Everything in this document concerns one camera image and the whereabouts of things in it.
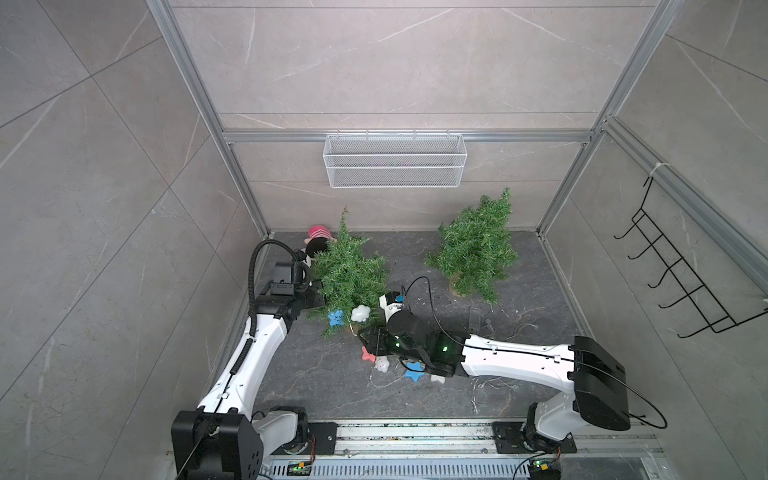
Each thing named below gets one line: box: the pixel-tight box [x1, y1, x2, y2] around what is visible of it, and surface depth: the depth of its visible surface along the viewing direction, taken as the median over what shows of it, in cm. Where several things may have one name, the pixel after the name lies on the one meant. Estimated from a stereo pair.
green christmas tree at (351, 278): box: [307, 207, 390, 337], surface depth 74 cm
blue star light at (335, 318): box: [328, 310, 344, 326], surface depth 77 cm
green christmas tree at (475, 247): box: [424, 188, 518, 303], surface depth 82 cm
